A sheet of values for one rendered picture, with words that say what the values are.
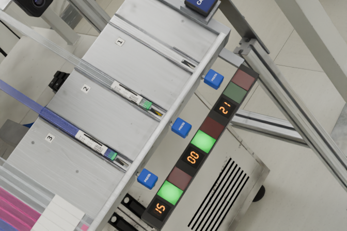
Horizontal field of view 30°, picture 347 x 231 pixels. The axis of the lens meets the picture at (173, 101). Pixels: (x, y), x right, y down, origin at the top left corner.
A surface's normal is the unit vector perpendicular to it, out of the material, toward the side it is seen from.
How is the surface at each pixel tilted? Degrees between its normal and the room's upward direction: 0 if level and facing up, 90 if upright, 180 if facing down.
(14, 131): 0
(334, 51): 90
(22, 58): 0
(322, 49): 90
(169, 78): 44
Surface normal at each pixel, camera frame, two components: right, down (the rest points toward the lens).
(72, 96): 0.03, -0.31
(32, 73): -0.56, -0.58
